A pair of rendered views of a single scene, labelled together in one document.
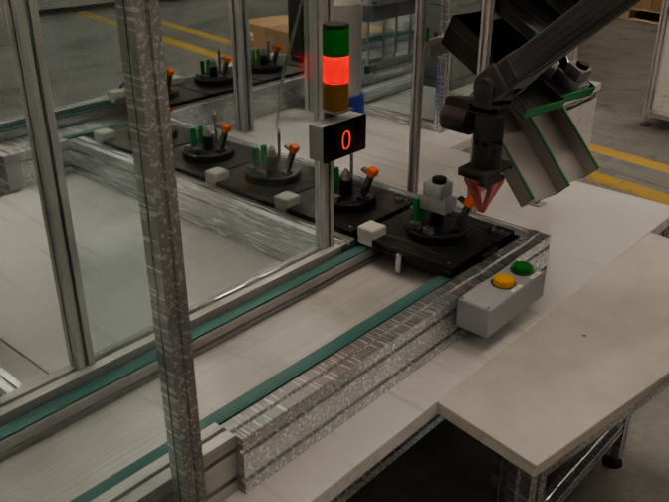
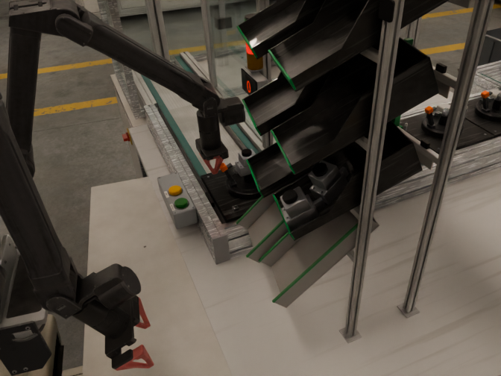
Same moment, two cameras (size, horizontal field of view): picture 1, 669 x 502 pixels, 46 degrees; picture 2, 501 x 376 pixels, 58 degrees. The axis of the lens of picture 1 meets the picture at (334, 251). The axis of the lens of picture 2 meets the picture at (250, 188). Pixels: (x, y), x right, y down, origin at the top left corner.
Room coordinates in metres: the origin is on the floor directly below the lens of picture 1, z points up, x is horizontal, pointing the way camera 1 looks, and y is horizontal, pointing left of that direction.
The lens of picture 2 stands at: (2.05, -1.21, 1.82)
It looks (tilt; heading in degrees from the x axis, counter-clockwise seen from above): 37 degrees down; 118
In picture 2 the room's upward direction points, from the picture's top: 4 degrees counter-clockwise
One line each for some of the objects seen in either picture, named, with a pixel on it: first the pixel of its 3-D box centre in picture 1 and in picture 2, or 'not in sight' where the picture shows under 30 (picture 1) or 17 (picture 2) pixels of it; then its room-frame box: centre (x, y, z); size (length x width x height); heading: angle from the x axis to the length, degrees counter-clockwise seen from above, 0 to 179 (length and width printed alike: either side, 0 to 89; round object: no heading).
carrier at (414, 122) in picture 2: not in sight; (444, 117); (2.02, 0.34, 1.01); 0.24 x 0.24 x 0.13; 48
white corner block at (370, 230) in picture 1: (371, 234); not in sight; (1.51, -0.08, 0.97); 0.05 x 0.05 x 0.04; 48
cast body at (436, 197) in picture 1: (434, 192); (250, 160); (1.53, -0.21, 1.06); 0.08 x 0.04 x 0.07; 48
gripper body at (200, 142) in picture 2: (486, 155); (210, 139); (1.45, -0.29, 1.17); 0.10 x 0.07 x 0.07; 139
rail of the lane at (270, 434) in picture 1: (415, 332); (180, 167); (1.21, -0.15, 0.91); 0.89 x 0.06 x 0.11; 138
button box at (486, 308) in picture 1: (502, 296); (177, 198); (1.31, -0.32, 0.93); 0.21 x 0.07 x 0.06; 138
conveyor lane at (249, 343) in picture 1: (334, 306); (224, 152); (1.31, 0.00, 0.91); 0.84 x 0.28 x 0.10; 138
